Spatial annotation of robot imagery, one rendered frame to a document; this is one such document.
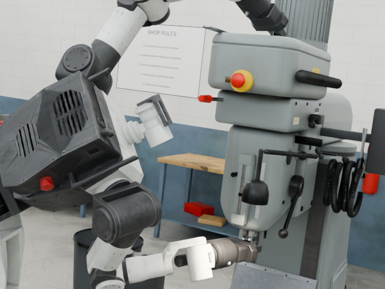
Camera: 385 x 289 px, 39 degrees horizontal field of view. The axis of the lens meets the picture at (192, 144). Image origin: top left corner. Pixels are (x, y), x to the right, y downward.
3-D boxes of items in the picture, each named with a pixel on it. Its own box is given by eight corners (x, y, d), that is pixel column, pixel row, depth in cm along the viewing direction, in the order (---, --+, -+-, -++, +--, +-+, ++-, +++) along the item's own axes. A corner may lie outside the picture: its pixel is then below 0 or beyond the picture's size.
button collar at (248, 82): (249, 93, 144) (252, 70, 143) (228, 90, 146) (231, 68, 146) (251, 93, 146) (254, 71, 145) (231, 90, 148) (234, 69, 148)
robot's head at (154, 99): (141, 137, 141) (164, 127, 138) (127, 108, 141) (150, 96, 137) (152, 132, 147) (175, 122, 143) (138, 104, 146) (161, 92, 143)
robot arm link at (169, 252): (205, 235, 154) (160, 244, 153) (211, 267, 153) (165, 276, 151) (204, 236, 161) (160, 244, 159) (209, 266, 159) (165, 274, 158)
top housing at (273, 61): (287, 97, 141) (296, 36, 139) (199, 86, 153) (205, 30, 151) (328, 100, 183) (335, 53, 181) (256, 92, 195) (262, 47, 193)
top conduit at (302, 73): (306, 83, 142) (308, 70, 141) (291, 81, 144) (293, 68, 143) (341, 89, 182) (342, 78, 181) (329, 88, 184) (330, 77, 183)
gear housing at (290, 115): (290, 133, 151) (295, 98, 150) (212, 121, 162) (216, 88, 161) (319, 129, 181) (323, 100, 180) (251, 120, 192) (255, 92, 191)
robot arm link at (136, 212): (105, 257, 132) (124, 226, 123) (87, 227, 135) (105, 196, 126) (142, 242, 140) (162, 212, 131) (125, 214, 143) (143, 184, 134)
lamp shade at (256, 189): (244, 204, 142) (247, 181, 141) (238, 198, 149) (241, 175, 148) (271, 206, 143) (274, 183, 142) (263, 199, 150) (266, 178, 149)
